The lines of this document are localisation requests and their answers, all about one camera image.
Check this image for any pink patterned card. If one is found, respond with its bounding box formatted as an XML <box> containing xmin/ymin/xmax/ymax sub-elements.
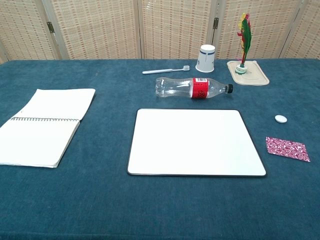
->
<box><xmin>265</xmin><ymin>136</ymin><xmax>311</xmax><ymax>163</ymax></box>

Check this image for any white rectangular board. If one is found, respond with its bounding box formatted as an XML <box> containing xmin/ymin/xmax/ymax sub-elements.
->
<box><xmin>126</xmin><ymin>108</ymin><xmax>267</xmax><ymax>178</ymax></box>

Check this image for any clear plastic bottle red label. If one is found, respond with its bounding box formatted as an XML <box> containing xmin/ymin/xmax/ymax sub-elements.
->
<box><xmin>155</xmin><ymin>76</ymin><xmax>234</xmax><ymax>99</ymax></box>

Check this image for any white toothbrush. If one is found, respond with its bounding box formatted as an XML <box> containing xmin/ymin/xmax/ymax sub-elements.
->
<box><xmin>142</xmin><ymin>65</ymin><xmax>191</xmax><ymax>75</ymax></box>

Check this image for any upturned white paper cup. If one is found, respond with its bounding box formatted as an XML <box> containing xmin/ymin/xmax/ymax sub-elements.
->
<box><xmin>195</xmin><ymin>44</ymin><xmax>216</xmax><ymax>74</ymax></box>

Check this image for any blue tablecloth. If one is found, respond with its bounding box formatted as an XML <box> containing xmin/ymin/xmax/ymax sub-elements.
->
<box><xmin>0</xmin><ymin>58</ymin><xmax>320</xmax><ymax>240</ymax></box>

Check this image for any beige plastic tray lid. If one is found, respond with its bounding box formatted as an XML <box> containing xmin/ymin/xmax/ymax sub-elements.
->
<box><xmin>226</xmin><ymin>60</ymin><xmax>270</xmax><ymax>87</ymax></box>

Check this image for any woven bamboo folding screen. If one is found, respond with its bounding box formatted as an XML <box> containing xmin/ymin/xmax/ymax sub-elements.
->
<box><xmin>0</xmin><ymin>0</ymin><xmax>320</xmax><ymax>65</ymax></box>

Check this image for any open spiral-bound white notebook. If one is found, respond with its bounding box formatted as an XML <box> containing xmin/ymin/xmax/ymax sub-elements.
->
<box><xmin>0</xmin><ymin>88</ymin><xmax>97</xmax><ymax>169</ymax></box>

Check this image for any colourful feather shuttlecock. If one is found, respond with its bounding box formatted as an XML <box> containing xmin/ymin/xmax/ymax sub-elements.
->
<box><xmin>234</xmin><ymin>12</ymin><xmax>253</xmax><ymax>75</ymax></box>

